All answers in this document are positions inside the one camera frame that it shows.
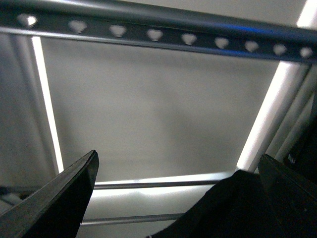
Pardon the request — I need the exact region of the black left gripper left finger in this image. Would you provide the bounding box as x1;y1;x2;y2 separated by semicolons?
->
0;150;99;238

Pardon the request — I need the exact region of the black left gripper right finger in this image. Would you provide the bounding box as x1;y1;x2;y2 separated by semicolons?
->
258;154;317;238

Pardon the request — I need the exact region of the black t-shirt small logo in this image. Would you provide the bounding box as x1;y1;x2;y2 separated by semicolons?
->
151;171;286;238

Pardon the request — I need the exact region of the lower thin metal rod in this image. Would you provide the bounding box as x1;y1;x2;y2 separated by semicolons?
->
81;213;183;226

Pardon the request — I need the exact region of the thin metal rod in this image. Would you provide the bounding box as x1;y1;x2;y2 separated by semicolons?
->
81;213;183;226
94;180;220;190

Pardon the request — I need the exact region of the black printed t-shirt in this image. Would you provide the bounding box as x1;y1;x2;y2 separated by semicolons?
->
283;94;317;177

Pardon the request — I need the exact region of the upper thin metal rod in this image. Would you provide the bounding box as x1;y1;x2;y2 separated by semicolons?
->
94;180;220;190

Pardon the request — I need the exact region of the grey rack leg frame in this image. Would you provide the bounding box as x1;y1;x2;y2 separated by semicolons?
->
236;62;317;172

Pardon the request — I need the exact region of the perforated metal rack rail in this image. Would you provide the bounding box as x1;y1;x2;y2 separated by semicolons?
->
0;0;317;64

